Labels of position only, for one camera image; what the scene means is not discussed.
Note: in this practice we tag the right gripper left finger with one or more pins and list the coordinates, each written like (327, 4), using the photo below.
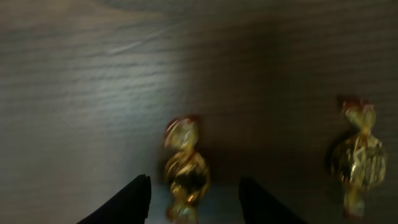
(130, 205)

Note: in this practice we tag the gold candy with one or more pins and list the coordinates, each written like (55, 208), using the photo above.
(186, 171)
(360, 161)

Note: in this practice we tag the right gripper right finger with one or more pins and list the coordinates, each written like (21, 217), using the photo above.
(261, 208)

